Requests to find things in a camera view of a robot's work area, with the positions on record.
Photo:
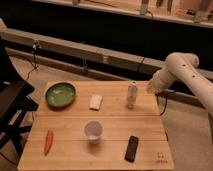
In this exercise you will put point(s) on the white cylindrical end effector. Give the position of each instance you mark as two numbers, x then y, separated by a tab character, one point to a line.
151	88

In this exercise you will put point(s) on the clear plastic bottle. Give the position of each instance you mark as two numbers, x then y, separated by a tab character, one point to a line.
132	94

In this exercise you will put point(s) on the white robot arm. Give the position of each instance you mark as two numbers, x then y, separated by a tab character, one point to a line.
182	66

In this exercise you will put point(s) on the white sponge block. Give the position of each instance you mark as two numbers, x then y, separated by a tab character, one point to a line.
95	102

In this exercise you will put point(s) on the black remote control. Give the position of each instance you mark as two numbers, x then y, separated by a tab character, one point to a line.
131	149

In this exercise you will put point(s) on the white paper cup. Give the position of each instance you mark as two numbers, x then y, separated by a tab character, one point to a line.
93	131

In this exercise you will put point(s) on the green bowl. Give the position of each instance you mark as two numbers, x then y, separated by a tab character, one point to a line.
60	95

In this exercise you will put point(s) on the orange carrot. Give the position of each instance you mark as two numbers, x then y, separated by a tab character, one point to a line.
48	141

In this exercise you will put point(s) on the black chair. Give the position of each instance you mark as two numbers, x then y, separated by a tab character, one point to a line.
14	102

